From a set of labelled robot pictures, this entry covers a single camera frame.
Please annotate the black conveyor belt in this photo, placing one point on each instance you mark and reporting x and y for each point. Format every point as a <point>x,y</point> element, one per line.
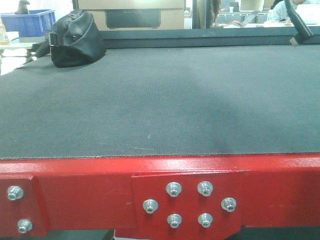
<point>173,93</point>

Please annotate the silver bolt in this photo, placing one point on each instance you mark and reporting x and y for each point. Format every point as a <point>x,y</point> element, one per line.
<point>205,188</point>
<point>150,206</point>
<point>24,226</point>
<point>228,204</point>
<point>173,189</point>
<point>15,193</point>
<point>205,220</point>
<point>174,220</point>

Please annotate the black fabric bag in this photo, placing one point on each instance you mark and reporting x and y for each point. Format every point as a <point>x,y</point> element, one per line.
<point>74,40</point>

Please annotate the cardboard box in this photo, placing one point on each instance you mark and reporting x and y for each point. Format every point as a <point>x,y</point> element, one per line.
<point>131,15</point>

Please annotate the blue crate on table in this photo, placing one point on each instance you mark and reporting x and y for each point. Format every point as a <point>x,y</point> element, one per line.
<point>34,24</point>

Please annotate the seated person light shirt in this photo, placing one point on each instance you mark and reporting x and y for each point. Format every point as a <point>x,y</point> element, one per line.
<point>308,10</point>

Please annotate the dark bird figurine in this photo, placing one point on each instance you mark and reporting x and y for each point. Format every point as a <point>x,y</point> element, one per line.
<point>22,8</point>

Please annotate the red conveyor frame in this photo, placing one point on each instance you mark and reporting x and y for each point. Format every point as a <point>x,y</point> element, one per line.
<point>271,190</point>

